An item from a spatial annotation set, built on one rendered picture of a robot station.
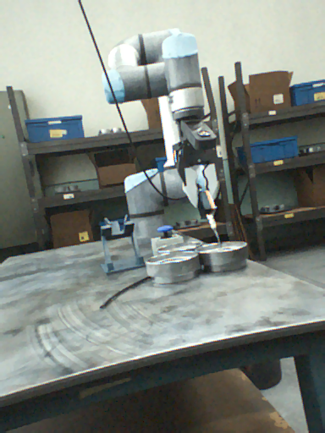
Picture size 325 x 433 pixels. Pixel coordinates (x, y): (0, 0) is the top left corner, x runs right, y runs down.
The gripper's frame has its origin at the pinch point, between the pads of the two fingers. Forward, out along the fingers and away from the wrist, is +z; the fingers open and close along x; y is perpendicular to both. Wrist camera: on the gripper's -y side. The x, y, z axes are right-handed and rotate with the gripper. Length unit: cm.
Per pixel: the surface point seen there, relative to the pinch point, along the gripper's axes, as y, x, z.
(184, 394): -4.8, 12.5, 38.4
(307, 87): 330, -237, -74
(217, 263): -14.4, 4.1, 11.5
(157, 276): -14.1, 16.1, 11.9
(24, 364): -37, 38, 13
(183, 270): -16.1, 11.5, 11.1
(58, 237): 343, 33, 33
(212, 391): -6.7, 7.0, 38.4
